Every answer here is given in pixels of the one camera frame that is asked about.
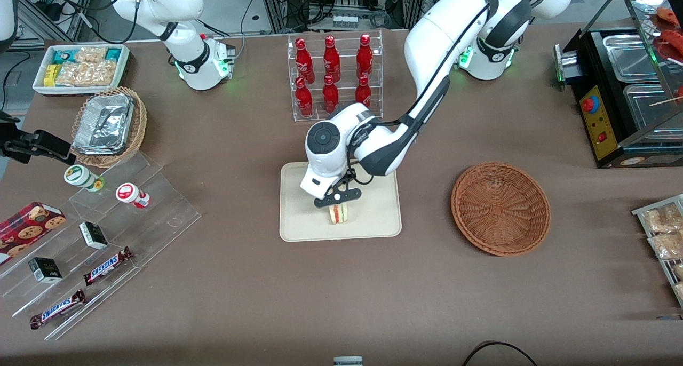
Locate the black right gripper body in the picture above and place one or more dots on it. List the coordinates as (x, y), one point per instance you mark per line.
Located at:
(28, 142)

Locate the triangular sandwich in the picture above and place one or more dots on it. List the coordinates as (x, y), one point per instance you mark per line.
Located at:
(339, 214)

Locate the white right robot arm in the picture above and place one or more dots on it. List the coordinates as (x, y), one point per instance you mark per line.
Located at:
(193, 56)

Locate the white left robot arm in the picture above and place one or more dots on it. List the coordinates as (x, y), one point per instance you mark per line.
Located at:
(432, 40)

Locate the beige plastic tray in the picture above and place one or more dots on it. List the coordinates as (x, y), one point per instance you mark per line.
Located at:
(373, 216)

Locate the light wicker basket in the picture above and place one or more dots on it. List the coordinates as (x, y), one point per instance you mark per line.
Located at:
(140, 126)

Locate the brown wicker basket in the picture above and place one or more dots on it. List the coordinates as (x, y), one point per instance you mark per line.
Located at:
(500, 208)

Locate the green lid yoghurt cup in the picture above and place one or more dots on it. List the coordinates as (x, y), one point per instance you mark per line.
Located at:
(80, 176)

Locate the aluminium foil container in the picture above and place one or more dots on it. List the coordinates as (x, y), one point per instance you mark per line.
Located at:
(104, 123)

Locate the yellow snack packet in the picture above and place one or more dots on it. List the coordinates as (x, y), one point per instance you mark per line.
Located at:
(50, 75)

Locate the large clear snack bag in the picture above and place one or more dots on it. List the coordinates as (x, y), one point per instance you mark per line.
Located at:
(85, 74)

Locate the red lid yoghurt cup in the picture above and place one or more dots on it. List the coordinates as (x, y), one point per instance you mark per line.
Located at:
(129, 193)

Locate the red cookie box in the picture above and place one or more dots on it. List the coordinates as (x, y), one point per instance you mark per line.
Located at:
(26, 228)

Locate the red cola bottle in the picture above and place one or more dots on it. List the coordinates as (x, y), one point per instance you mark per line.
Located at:
(304, 62)
(331, 61)
(364, 57)
(304, 100)
(363, 93)
(330, 95)

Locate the teal snack packet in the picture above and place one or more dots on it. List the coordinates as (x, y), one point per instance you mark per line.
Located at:
(113, 54)
(63, 55)

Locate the small black box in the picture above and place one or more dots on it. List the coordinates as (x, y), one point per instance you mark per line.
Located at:
(93, 236)
(45, 270)

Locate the small clear snack bag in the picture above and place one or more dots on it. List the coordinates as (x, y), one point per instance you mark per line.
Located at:
(90, 55)

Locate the white snack bin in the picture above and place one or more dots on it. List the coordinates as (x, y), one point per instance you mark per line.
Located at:
(121, 70)

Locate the clear acrylic step shelf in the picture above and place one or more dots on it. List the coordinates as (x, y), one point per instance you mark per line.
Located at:
(160, 216)

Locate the Snickers bar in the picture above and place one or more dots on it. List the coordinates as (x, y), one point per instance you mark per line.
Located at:
(106, 266)
(56, 309)

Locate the grey box at table edge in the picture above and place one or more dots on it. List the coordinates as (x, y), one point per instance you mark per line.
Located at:
(348, 361)

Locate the clear acrylic bottle rack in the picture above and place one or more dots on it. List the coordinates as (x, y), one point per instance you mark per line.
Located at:
(347, 35)

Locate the white power strip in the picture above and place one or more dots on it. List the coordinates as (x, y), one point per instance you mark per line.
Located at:
(344, 21)

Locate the black food warmer case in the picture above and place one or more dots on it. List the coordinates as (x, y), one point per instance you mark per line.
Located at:
(595, 123)

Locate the steel food pan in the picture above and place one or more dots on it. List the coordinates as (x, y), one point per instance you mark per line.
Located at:
(645, 107)
(629, 56)

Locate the clear bag of crackers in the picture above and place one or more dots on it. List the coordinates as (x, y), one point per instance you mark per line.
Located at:
(664, 218)
(678, 271)
(667, 244)
(680, 291)

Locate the wooden skewer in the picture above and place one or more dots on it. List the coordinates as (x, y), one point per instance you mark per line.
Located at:
(666, 101)

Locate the red sausage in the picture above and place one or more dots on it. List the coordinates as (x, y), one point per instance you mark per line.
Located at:
(669, 16)
(673, 45)

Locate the aluminium frame rail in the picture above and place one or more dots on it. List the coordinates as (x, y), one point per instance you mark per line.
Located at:
(32, 23)

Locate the aluminium frame rack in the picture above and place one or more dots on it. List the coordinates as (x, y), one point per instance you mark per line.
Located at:
(277, 8)

